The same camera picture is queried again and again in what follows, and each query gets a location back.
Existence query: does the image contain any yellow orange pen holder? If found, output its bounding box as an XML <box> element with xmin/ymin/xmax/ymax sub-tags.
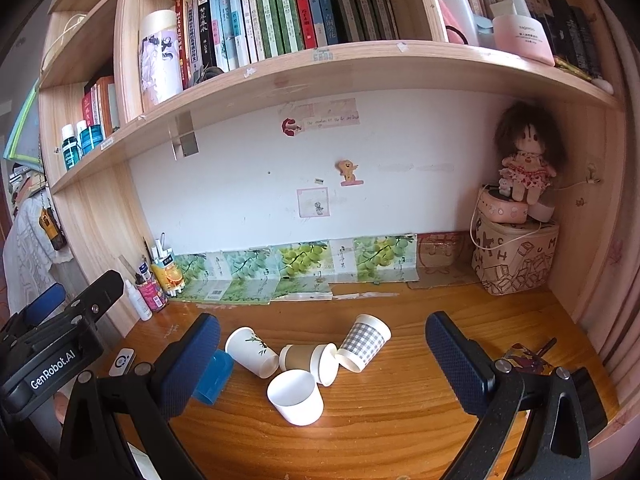
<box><xmin>151</xmin><ymin>234</ymin><xmax>187</xmax><ymax>297</ymax></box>

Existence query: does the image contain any pink cosmetic tube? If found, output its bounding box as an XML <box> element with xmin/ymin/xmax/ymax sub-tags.
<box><xmin>491</xmin><ymin>14</ymin><xmax>557</xmax><ymax>67</ymax></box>

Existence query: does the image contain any pink square wall sticker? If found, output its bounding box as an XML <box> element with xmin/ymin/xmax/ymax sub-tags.
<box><xmin>296</xmin><ymin>187</ymin><xmax>331</xmax><ymax>219</ymax></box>

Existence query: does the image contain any long row of books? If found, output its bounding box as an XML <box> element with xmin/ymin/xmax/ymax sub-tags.
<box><xmin>174</xmin><ymin>0</ymin><xmax>402</xmax><ymax>92</ymax></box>

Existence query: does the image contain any brown cardboard sheet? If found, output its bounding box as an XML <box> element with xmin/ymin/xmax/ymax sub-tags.
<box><xmin>407</xmin><ymin>231</ymin><xmax>482</xmax><ymax>290</ymax></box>

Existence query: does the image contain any blue plastic cup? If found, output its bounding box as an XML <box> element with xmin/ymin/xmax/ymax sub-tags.
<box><xmin>192</xmin><ymin>350</ymin><xmax>235</xmax><ymax>406</ymax></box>

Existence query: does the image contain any row of dark books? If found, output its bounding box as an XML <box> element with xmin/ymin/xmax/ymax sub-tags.
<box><xmin>457</xmin><ymin>0</ymin><xmax>604</xmax><ymax>80</ymax></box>

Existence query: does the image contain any pink paper note strip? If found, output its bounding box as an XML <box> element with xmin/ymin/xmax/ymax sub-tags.
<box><xmin>277</xmin><ymin>98</ymin><xmax>362</xmax><ymax>128</ymax></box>

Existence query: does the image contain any plain white paper cup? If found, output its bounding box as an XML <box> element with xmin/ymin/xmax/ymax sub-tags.
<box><xmin>266</xmin><ymin>368</ymin><xmax>325</xmax><ymax>427</ymax></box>

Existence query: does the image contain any pink round box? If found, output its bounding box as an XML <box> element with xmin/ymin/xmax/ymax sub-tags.
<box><xmin>479</xmin><ymin>186</ymin><xmax>530</xmax><ymax>224</ymax></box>

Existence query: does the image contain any orange black hanging pouch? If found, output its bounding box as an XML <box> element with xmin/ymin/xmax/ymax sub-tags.
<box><xmin>39</xmin><ymin>206</ymin><xmax>65</xmax><ymax>252</ymax></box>

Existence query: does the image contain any green framed board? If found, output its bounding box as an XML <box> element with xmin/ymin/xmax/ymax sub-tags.
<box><xmin>4</xmin><ymin>82</ymin><xmax>45</xmax><ymax>163</ymax></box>

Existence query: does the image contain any brown paper cup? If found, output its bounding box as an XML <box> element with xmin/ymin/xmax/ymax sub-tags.
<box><xmin>278</xmin><ymin>342</ymin><xmax>339</xmax><ymax>387</ymax></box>

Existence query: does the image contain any white bamboo print paper cup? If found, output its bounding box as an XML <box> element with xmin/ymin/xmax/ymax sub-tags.
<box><xmin>224</xmin><ymin>327</ymin><xmax>280</xmax><ymax>379</ymax></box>

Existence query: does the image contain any white printed thermos bottle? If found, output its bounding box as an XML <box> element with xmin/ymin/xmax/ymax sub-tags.
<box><xmin>138</xmin><ymin>9</ymin><xmax>184</xmax><ymax>107</ymax></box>

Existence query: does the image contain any wooden bookshelf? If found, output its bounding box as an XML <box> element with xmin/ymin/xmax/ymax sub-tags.
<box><xmin>37</xmin><ymin>0</ymin><xmax>627</xmax><ymax>346</ymax></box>

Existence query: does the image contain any silver metal bracket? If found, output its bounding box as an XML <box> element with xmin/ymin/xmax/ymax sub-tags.
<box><xmin>169</xmin><ymin>111</ymin><xmax>199</xmax><ymax>160</ymax></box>

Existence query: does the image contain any beige patterned storage bag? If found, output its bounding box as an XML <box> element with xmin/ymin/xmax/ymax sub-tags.
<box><xmin>471</xmin><ymin>206</ymin><xmax>561</xmax><ymax>297</ymax></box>

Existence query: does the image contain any brown haired rag doll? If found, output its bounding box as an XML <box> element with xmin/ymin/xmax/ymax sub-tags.
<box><xmin>494</xmin><ymin>101</ymin><xmax>568</xmax><ymax>206</ymax></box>

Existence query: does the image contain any small white remote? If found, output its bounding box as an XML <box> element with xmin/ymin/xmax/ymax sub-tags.
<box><xmin>108</xmin><ymin>347</ymin><xmax>136</xmax><ymax>377</ymax></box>

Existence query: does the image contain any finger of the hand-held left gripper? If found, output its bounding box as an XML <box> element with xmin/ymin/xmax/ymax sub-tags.
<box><xmin>72</xmin><ymin>269</ymin><xmax>125</xmax><ymax>319</ymax></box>
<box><xmin>10</xmin><ymin>282</ymin><xmax>67</xmax><ymax>331</ymax></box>

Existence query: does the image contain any white lace cloth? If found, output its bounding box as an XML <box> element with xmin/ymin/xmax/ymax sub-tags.
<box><xmin>2</xmin><ymin>194</ymin><xmax>76</xmax><ymax>317</ymax></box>

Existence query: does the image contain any grey checkered paper cup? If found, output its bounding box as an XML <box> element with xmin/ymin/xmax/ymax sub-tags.
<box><xmin>334</xmin><ymin>313</ymin><xmax>392</xmax><ymax>374</ymax></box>

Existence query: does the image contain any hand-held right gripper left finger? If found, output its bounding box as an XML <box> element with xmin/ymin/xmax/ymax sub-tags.
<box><xmin>60</xmin><ymin>312</ymin><xmax>221</xmax><ymax>480</ymax></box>

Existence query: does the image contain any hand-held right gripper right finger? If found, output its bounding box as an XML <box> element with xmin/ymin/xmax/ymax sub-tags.
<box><xmin>425</xmin><ymin>311</ymin><xmax>594</xmax><ymax>480</ymax></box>

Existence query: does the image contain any white cable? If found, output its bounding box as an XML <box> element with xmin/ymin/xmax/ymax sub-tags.
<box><xmin>469</xmin><ymin>180</ymin><xmax>588</xmax><ymax>252</ymax></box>

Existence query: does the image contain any short row of red books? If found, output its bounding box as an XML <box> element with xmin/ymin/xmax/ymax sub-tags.
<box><xmin>81</xmin><ymin>75</ymin><xmax>121</xmax><ymax>134</ymax></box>

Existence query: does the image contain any teal bottle white cap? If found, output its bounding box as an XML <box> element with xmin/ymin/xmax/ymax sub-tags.
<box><xmin>60</xmin><ymin>124</ymin><xmax>81</xmax><ymax>172</ymax></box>
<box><xmin>75</xmin><ymin>119</ymin><xmax>104</xmax><ymax>156</ymax></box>

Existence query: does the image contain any small white squeeze bottle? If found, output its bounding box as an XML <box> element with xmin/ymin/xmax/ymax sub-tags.
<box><xmin>125</xmin><ymin>280</ymin><xmax>153</xmax><ymax>322</ymax></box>

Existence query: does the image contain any pink patterned can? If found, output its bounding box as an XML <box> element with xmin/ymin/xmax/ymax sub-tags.
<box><xmin>137</xmin><ymin>279</ymin><xmax>169</xmax><ymax>314</ymax></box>

